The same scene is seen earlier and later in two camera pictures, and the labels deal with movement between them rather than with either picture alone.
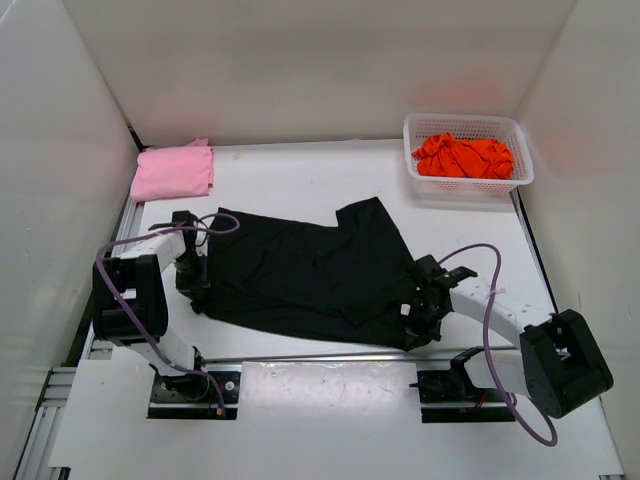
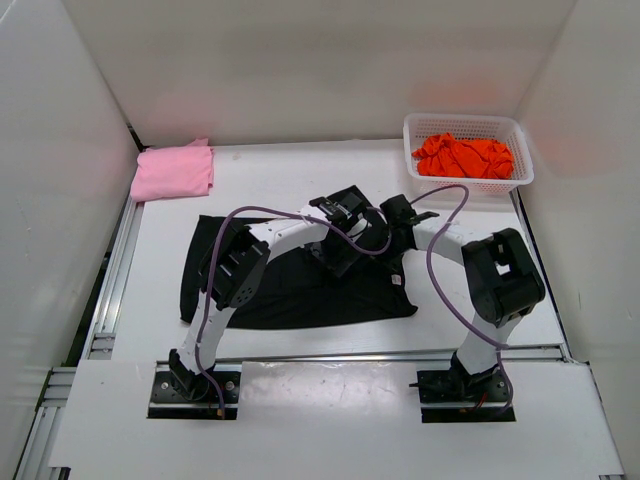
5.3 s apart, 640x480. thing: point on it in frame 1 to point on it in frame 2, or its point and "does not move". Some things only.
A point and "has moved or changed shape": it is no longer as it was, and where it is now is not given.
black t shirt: x=345 y=282 has moved or changed shape
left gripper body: x=195 y=288 to x=335 y=251
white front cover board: x=313 y=418 does not move
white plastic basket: x=465 y=155 does not move
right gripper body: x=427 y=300 to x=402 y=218
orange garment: x=470 y=158 does not move
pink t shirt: x=173 y=171 does not move
